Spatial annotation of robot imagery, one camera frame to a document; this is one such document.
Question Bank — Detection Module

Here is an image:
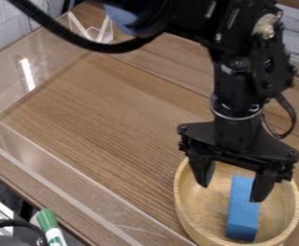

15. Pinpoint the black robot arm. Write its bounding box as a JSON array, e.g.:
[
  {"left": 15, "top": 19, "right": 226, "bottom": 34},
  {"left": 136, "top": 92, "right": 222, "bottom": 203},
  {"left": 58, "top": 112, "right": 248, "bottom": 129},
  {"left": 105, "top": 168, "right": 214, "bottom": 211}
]
[{"left": 9, "top": 0, "right": 299, "bottom": 202}]

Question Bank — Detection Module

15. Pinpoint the clear acrylic corner bracket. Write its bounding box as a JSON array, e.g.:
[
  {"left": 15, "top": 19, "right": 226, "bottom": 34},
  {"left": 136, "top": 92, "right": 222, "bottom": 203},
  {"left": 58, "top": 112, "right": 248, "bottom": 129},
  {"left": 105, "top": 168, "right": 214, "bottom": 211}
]
[{"left": 67, "top": 12, "right": 115, "bottom": 44}]

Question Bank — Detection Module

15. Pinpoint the black cable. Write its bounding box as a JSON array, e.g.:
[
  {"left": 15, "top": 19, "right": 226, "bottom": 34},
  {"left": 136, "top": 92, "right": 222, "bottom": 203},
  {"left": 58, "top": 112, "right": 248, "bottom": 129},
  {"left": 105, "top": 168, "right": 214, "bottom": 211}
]
[{"left": 261, "top": 94, "right": 299, "bottom": 140}]

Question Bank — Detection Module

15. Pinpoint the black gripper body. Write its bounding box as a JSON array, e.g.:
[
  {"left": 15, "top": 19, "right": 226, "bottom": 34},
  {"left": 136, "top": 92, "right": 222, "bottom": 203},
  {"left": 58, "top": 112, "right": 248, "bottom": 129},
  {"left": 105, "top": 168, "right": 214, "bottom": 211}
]
[{"left": 178, "top": 117, "right": 299, "bottom": 182}]

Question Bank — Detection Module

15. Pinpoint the clear acrylic tray wall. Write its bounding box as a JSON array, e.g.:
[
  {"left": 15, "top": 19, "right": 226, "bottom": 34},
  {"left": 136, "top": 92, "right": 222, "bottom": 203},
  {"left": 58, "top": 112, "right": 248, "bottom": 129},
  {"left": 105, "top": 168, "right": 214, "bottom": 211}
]
[{"left": 0, "top": 122, "right": 196, "bottom": 246}]

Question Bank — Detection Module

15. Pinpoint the green white marker pen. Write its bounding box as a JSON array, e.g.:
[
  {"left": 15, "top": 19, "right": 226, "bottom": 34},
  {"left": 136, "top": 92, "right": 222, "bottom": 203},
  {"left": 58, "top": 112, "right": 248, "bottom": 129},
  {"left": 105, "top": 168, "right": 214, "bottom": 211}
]
[{"left": 37, "top": 208, "right": 69, "bottom": 246}]

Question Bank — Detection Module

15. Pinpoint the blue rectangular block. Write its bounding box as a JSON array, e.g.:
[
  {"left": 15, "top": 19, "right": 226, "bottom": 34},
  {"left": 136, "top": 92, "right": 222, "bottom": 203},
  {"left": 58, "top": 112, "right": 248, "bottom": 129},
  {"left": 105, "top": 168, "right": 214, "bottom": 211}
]
[{"left": 226, "top": 176, "right": 260, "bottom": 242}]

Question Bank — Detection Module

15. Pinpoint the brown wooden bowl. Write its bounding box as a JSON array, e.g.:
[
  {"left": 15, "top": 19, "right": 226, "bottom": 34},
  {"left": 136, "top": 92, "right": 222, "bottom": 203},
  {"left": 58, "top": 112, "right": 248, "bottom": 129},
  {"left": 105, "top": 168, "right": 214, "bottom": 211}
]
[{"left": 174, "top": 160, "right": 299, "bottom": 246}]

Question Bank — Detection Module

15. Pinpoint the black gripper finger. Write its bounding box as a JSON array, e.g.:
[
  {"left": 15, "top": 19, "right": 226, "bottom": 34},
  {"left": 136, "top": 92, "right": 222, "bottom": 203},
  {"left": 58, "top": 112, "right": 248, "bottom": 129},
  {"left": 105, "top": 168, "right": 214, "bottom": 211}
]
[
  {"left": 188, "top": 151, "right": 217, "bottom": 187},
  {"left": 250, "top": 169, "right": 278, "bottom": 203}
]

